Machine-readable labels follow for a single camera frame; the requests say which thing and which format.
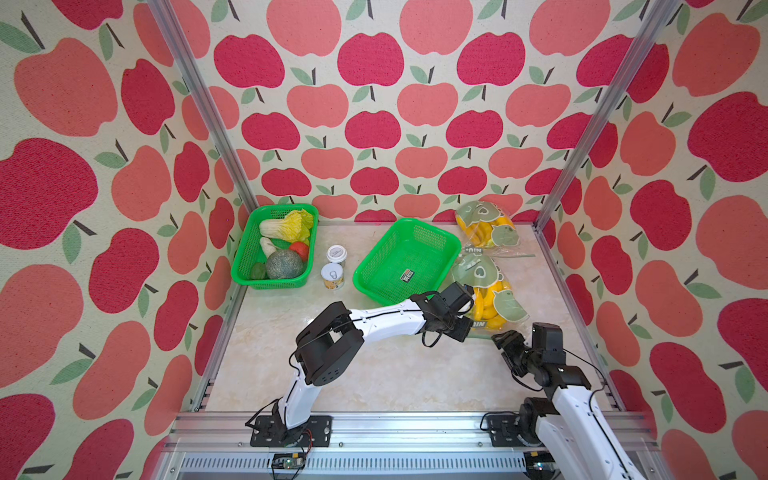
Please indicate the red tomato toy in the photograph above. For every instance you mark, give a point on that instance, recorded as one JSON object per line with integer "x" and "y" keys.
{"x": 301, "y": 249}

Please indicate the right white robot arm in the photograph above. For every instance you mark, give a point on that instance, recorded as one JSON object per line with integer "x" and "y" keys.
{"x": 567, "y": 421}

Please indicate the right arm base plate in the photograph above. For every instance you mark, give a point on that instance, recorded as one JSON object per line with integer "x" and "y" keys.
{"x": 506, "y": 429}

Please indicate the right aluminium frame post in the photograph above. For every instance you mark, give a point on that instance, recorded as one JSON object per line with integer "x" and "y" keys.
{"x": 656, "y": 19}

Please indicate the green pepper toy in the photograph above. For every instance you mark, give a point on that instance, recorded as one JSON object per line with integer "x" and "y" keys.
{"x": 258, "y": 271}

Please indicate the white lidded cup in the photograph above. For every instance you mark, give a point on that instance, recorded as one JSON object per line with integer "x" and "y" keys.
{"x": 337, "y": 254}

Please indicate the green basket with vegetables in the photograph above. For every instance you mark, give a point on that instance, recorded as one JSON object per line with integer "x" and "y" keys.
{"x": 249, "y": 251}

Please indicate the napa cabbage toy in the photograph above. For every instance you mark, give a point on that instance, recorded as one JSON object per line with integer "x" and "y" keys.
{"x": 295, "y": 227}

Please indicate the empty green plastic basket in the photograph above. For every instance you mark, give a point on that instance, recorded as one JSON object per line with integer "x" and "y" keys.
{"x": 412, "y": 257}

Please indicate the white mushroom toy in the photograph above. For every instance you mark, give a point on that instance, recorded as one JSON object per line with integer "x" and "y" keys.
{"x": 267, "y": 247}

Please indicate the front aluminium rail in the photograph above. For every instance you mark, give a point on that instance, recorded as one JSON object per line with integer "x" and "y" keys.
{"x": 360, "y": 445}

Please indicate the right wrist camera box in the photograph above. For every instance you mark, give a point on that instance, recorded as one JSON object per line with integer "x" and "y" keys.
{"x": 547, "y": 340}

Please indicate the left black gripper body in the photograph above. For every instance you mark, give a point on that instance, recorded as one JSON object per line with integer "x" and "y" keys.
{"x": 456, "y": 325}

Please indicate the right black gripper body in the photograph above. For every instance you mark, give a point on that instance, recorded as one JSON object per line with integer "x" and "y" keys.
{"x": 516, "y": 354}

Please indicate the left aluminium frame post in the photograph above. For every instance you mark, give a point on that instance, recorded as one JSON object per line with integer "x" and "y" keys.
{"x": 173, "y": 33}

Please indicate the pull-tab tin can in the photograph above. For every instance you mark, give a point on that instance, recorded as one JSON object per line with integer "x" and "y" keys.
{"x": 332, "y": 275}

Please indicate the green netted melon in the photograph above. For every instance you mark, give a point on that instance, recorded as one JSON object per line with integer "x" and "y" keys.
{"x": 284, "y": 264}

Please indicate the aluminium frame post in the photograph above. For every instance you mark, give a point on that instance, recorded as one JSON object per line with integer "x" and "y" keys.
{"x": 173, "y": 33}
{"x": 656, "y": 19}

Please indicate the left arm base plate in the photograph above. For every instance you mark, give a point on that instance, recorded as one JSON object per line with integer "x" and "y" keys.
{"x": 268, "y": 431}

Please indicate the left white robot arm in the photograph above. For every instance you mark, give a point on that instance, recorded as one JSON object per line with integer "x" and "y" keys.
{"x": 326, "y": 346}

